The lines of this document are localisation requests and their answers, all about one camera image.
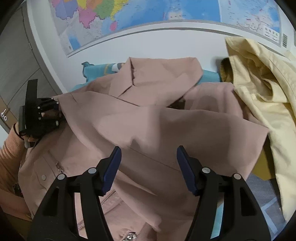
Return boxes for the forearm in peach sleeve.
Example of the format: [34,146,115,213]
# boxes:
[1,123,32,221]

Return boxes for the person's left hand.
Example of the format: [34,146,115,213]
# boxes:
[25,109,65,142]

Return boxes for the pink jacket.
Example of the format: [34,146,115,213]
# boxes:
[18,58,268,240]

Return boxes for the silver door handle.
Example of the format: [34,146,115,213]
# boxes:
[1,108,8,121]

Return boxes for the teal grey bed sheet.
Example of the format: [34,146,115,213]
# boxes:
[72,62,286,240]

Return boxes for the cream yellow jacket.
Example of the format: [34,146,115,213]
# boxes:
[220,37,295,221]

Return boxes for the colourful wall map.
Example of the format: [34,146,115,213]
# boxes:
[49,0,287,56]

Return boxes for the grey brown door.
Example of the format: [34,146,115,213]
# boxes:
[1,1,62,132]

